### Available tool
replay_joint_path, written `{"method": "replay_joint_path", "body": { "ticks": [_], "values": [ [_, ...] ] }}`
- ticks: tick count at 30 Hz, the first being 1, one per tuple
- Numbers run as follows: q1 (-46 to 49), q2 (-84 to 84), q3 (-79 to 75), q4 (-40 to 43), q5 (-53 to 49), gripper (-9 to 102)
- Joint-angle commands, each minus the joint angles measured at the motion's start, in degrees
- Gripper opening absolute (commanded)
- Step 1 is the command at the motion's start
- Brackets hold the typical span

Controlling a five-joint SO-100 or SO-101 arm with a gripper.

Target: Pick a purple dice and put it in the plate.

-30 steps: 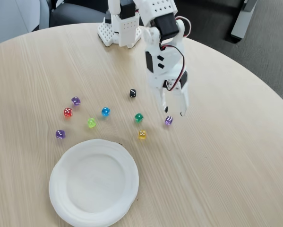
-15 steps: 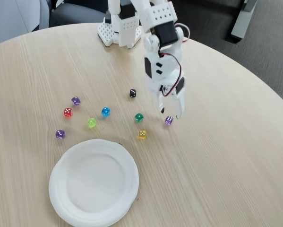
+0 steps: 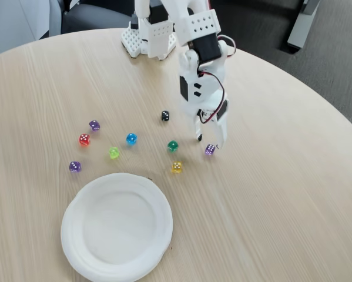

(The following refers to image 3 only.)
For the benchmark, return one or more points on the purple translucent die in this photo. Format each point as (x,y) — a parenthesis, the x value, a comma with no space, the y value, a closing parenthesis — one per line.
(75,167)
(210,149)
(94,125)

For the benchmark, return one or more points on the white paper plate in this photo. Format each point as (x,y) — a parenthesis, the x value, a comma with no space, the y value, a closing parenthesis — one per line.
(117,226)

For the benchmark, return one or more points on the black die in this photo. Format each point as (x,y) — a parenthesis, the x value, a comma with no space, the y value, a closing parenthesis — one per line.
(165,115)

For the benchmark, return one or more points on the dark green translucent die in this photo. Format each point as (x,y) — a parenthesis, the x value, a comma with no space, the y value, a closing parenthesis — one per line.
(172,146)

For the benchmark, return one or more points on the yellow translucent die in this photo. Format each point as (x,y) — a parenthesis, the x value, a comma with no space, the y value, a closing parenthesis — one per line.
(176,168)

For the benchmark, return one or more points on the blue translucent die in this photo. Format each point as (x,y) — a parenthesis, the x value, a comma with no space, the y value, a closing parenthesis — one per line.
(131,138)

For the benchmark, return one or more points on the light green translucent die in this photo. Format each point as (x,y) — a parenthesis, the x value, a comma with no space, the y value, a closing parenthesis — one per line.
(114,152)

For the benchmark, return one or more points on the red translucent die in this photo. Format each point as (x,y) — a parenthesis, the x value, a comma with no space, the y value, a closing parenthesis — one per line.
(84,139)

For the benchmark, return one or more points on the grey desk leg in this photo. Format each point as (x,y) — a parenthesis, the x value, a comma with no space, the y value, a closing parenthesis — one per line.
(299,26)

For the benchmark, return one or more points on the dark office chair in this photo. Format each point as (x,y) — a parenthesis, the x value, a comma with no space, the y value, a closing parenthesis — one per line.
(87,17)

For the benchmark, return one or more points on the light grey cabinet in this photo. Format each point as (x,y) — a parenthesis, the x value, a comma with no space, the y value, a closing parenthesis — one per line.
(11,23)

